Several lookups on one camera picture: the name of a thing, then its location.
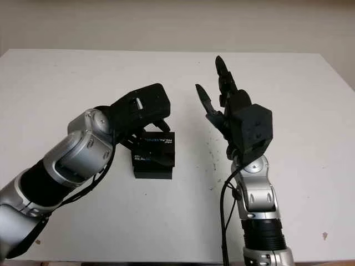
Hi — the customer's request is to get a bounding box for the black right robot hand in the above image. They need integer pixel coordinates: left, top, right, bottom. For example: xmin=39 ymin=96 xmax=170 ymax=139
xmin=195 ymin=55 xmax=252 ymax=160

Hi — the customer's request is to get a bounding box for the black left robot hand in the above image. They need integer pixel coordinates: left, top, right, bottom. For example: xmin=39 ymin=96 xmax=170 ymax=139
xmin=106 ymin=95 xmax=172 ymax=149

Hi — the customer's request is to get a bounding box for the black Intel RealSense box lid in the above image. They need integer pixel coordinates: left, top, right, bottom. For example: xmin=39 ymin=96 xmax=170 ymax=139
xmin=130 ymin=131 xmax=177 ymax=168

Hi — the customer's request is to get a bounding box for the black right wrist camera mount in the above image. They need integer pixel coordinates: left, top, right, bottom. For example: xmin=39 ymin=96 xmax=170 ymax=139
xmin=235 ymin=104 xmax=274 ymax=164

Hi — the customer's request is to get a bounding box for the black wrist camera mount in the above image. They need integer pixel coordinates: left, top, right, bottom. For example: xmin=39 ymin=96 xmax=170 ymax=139
xmin=235 ymin=104 xmax=274 ymax=164
xmin=127 ymin=83 xmax=171 ymax=122

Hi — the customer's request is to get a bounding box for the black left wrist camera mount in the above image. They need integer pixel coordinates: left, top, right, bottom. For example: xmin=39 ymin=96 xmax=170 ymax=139
xmin=127 ymin=83 xmax=171 ymax=122

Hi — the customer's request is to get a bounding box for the black camera box base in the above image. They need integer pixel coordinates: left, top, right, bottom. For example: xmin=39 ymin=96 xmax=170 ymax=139
xmin=133 ymin=165 xmax=174 ymax=181

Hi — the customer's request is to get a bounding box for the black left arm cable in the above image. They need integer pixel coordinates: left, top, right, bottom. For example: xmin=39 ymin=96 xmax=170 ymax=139
xmin=21 ymin=106 xmax=116 ymax=250

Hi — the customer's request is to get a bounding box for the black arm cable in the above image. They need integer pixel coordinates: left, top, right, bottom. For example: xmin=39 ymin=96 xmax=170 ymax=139
xmin=21 ymin=106 xmax=116 ymax=250
xmin=220 ymin=160 xmax=252 ymax=266

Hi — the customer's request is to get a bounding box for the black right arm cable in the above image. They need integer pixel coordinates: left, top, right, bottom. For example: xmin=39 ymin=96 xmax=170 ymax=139
xmin=220 ymin=160 xmax=252 ymax=266

